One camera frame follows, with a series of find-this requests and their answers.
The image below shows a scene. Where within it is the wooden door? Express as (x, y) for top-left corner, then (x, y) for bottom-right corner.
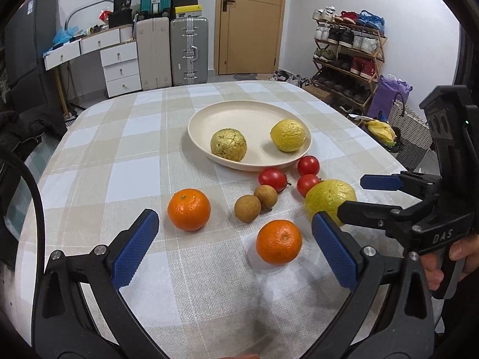
(215, 0), (289, 76)

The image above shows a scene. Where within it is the large yellow-green round fruit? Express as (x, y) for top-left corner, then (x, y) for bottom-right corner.
(305, 179), (357, 227)

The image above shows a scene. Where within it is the red tomato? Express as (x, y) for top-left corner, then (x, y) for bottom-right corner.
(258, 168), (292, 194)
(296, 174), (322, 197)
(297, 156), (320, 176)

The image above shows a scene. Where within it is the bunch of bananas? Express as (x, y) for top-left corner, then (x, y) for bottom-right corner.
(365, 120), (397, 144)

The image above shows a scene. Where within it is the grey curved metal tube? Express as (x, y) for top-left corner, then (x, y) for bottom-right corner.
(65, 0), (115, 27)

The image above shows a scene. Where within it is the purple gift bag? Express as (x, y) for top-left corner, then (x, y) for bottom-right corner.
(367, 75), (412, 120)

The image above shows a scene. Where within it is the person's right hand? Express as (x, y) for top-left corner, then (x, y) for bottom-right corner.
(419, 231), (479, 292)

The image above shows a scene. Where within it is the cream oval plate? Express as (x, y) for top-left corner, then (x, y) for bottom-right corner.
(187, 100), (313, 168)

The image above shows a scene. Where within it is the black printed bag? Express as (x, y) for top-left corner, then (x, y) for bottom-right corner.
(112, 0), (133, 28)

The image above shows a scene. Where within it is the grey woven basket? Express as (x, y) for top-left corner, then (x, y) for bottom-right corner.
(387, 99), (435, 171)

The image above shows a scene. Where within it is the dark grey fridge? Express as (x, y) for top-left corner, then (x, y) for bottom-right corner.
(4, 0), (62, 120)

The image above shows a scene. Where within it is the mottled green-gold round fruit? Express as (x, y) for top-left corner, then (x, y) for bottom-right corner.
(210, 129), (248, 163)

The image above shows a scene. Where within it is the yellow wrinkled round fruit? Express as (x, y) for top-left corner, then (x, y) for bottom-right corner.
(270, 119), (307, 153)

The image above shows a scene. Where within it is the silver suitcase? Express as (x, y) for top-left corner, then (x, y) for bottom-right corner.
(169, 16), (209, 86)

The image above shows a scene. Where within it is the scattered sneakers group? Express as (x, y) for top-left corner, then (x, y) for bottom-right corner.
(267, 69), (313, 87)

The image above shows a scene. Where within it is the beige suitcase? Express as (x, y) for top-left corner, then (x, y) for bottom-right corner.
(135, 17), (173, 91)

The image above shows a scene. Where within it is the white desk with drawers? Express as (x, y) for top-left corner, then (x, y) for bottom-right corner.
(43, 26), (143, 99)

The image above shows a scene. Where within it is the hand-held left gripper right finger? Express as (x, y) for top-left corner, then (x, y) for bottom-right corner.
(303, 211), (436, 359)

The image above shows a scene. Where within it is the wooden shoe rack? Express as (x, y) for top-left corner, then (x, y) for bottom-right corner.
(312, 19), (388, 109)

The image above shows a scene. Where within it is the orange mandarin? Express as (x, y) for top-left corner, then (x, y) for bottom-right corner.
(167, 188), (212, 232)
(255, 219), (303, 266)

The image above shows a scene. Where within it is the black cable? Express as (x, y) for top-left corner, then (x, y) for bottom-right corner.
(0, 150), (46, 270)

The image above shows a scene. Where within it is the shoe rack with shoes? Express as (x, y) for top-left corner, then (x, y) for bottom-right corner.
(312, 6), (386, 105)

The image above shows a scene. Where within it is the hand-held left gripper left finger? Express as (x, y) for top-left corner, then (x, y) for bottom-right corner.
(32, 209), (169, 359)

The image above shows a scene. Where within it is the brown cardboard box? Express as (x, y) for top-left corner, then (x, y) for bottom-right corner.
(305, 85), (334, 101)

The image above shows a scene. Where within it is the blue plastic bag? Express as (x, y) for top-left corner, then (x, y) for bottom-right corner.
(52, 25), (81, 45)

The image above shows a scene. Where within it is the black jacket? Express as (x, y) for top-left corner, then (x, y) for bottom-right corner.
(0, 108), (68, 158)

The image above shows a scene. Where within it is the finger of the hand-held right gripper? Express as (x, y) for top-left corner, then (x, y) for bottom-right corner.
(339, 201), (425, 241)
(360, 171), (442, 200)

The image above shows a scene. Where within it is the brown longan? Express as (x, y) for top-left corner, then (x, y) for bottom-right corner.
(234, 194), (262, 223)
(254, 185), (278, 212)

